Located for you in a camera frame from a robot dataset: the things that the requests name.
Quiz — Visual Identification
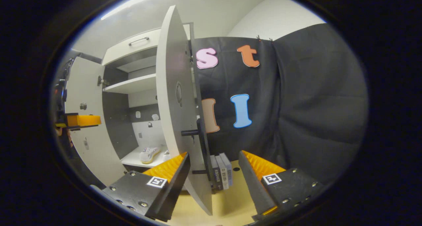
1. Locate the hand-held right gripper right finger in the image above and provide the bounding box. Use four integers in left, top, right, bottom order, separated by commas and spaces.
238, 150, 325, 220

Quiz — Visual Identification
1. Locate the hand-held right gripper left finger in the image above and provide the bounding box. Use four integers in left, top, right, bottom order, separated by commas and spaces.
101, 151, 191, 222

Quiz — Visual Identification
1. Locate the white shoe cabinet door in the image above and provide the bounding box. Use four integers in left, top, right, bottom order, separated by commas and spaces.
156, 5, 214, 216
64, 56, 129, 187

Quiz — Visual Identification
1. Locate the white shoe cabinet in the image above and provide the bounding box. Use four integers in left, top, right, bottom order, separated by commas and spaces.
101, 23, 195, 174

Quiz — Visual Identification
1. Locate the white cabinet drawer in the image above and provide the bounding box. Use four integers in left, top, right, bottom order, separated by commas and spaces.
102, 24, 191, 66

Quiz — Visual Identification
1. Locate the black backdrop cloth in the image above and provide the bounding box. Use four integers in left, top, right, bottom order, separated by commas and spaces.
190, 23, 368, 185

